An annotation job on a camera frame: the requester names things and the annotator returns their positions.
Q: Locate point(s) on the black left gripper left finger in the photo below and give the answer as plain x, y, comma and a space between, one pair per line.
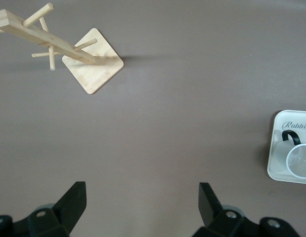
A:
66, 212

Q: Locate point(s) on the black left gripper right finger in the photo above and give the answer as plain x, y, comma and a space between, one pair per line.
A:
212, 212

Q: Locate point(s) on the beige rabbit print tray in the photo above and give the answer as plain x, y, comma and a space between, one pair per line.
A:
278, 118

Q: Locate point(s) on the brown table mat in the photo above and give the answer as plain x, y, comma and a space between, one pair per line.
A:
152, 123

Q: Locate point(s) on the wooden mug tree stand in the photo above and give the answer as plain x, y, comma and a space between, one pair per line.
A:
93, 69

